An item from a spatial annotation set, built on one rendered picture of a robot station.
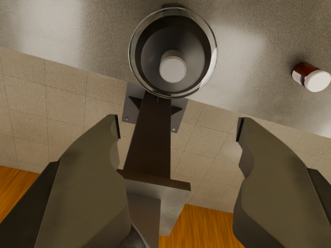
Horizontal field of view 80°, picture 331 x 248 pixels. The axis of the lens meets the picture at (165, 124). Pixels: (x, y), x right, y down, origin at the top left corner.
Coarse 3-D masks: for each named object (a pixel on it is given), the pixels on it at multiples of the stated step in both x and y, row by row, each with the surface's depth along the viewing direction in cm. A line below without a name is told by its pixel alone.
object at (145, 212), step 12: (132, 204) 70; (144, 204) 71; (156, 204) 72; (132, 216) 66; (144, 216) 67; (156, 216) 69; (144, 228) 64; (156, 228) 65; (144, 240) 61; (156, 240) 62
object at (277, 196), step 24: (240, 120) 12; (240, 144) 12; (264, 144) 9; (240, 168) 10; (264, 168) 8; (288, 168) 8; (240, 192) 7; (264, 192) 7; (288, 192) 7; (312, 192) 7; (240, 216) 7; (264, 216) 6; (288, 216) 6; (312, 216) 6; (240, 240) 7; (264, 240) 6; (288, 240) 6; (312, 240) 6
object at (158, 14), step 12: (156, 12) 21; (168, 12) 21; (180, 12) 21; (192, 12) 21; (144, 24) 22; (204, 24) 22; (132, 36) 23; (132, 48) 24; (216, 48) 23; (132, 60) 24; (216, 60) 24; (132, 72) 25; (144, 84) 26; (204, 84) 26; (168, 96) 27; (180, 96) 27
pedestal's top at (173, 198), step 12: (132, 180) 69; (144, 180) 70; (156, 180) 72; (168, 180) 73; (132, 192) 73; (144, 192) 73; (156, 192) 72; (168, 192) 72; (180, 192) 72; (168, 204) 76; (180, 204) 76; (168, 216) 80; (168, 228) 85
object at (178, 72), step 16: (176, 16) 22; (144, 32) 22; (160, 32) 21; (176, 32) 21; (192, 32) 21; (144, 48) 22; (160, 48) 22; (176, 48) 22; (192, 48) 22; (208, 48) 23; (144, 64) 23; (160, 64) 20; (176, 64) 20; (192, 64) 23; (208, 64) 24; (144, 80) 25; (160, 80) 24; (176, 80) 21; (192, 80) 24
